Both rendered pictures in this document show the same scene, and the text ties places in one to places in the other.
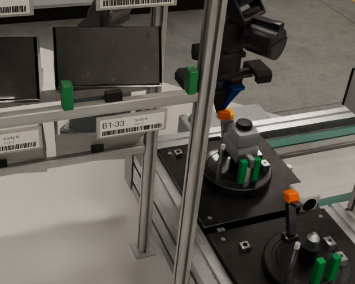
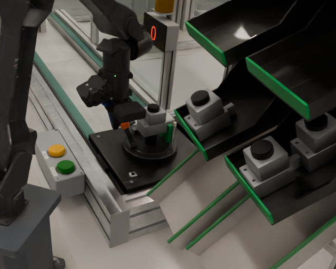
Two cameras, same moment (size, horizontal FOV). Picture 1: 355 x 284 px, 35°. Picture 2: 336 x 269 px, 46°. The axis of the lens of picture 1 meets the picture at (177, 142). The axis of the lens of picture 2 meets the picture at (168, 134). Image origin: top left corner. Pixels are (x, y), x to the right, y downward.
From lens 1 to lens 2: 120 cm
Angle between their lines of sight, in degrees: 78
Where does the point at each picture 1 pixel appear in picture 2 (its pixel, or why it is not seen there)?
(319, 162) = (96, 123)
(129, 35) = not seen: hidden behind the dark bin
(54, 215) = not seen: outside the picture
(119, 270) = not seen: hidden behind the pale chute
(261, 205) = (180, 139)
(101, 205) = (155, 261)
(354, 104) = (173, 45)
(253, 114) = (52, 137)
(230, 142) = (156, 125)
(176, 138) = (99, 182)
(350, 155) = (85, 109)
